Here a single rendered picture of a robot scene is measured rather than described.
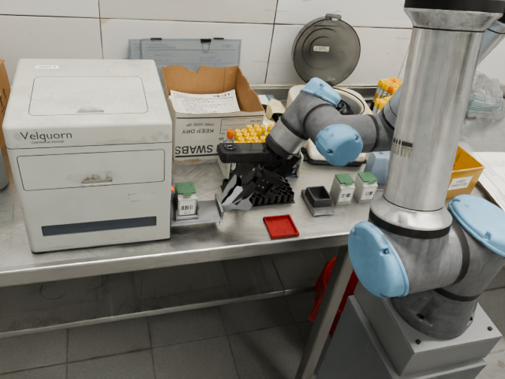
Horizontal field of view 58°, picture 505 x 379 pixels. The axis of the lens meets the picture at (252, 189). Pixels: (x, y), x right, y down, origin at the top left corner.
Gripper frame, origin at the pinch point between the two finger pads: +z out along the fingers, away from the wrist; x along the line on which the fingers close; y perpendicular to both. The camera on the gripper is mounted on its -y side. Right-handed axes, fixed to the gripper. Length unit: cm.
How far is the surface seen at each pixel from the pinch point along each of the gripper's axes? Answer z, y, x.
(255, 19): -31, 8, 60
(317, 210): -9.4, 22.9, -0.7
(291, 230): -4.2, 16.3, -5.5
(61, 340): 103, 6, 36
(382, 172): -23.4, 39.6, 7.5
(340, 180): -17.3, 26.0, 3.5
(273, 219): -2.5, 13.4, -1.4
